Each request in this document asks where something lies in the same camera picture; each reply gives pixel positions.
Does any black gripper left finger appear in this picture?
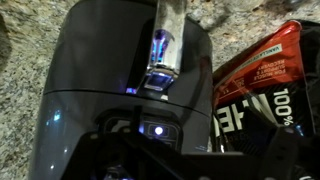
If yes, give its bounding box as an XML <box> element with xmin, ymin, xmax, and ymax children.
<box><xmin>61</xmin><ymin>105</ymin><xmax>144</xmax><ymax>180</ymax></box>

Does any red black whey protein bag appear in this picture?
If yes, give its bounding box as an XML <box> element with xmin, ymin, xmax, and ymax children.
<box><xmin>209</xmin><ymin>19</ymin><xmax>320</xmax><ymax>180</ymax></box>

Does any lit air fryer button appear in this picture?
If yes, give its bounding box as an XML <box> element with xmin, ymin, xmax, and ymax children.
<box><xmin>153</xmin><ymin>125</ymin><xmax>165</xmax><ymax>137</ymax></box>

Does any black coffee machine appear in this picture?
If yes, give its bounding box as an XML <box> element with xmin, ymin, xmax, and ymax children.
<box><xmin>28</xmin><ymin>0</ymin><xmax>215</xmax><ymax>180</ymax></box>

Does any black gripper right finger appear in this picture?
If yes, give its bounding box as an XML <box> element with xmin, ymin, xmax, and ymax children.
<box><xmin>241</xmin><ymin>106</ymin><xmax>302</xmax><ymax>180</ymax></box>

